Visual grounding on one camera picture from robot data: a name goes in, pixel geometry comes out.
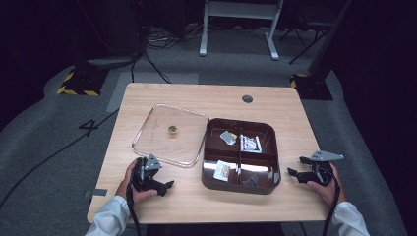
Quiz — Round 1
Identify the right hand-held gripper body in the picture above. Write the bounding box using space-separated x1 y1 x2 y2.
304 149 345 188

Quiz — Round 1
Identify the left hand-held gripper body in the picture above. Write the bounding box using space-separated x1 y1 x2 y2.
130 152 163 193

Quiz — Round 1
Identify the person's left hand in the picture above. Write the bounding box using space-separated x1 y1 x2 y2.
115 158 159 205

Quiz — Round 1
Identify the person's right hand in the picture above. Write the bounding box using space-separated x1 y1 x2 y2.
306 162 348 207

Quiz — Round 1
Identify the clear square lid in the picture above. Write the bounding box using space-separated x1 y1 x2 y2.
131 103 210 169

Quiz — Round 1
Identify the dark brown divided box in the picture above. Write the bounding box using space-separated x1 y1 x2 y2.
200 117 282 196

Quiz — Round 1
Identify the dark small packet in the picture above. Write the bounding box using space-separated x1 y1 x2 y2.
242 174 261 188

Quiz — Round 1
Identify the grey floor tape piece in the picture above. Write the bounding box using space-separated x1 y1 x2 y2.
81 188 109 199

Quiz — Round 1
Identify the white packet with red print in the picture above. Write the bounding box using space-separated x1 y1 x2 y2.
212 159 232 183

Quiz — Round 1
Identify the white striped packet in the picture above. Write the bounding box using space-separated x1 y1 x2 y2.
239 134 264 154

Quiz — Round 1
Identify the black yellow striped stand base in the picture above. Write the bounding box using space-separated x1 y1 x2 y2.
56 66 110 97
289 73 334 101

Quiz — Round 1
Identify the silver foil packet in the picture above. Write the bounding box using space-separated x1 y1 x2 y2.
218 130 238 147

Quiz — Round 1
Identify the grey round stand base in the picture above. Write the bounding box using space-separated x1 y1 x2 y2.
86 54 140 71

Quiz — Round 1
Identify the black tripod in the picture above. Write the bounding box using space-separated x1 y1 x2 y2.
279 19 330 66

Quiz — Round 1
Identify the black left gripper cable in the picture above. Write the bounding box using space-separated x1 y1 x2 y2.
125 182 143 236

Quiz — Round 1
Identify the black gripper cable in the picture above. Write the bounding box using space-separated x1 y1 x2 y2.
322 166 342 236
125 182 143 236

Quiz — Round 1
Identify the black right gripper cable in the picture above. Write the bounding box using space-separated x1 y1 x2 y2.
322 166 342 236

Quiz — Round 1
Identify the long black floor cable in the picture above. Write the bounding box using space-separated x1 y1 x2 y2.
0 107 121 210

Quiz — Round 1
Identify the black floor cable bundle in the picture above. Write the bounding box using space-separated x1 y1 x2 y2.
130 19 210 85

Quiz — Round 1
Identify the grey slanted stand post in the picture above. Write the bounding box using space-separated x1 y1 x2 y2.
307 0 354 77

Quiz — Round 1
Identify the white metal desk frame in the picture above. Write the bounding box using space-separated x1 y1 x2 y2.
199 0 285 61

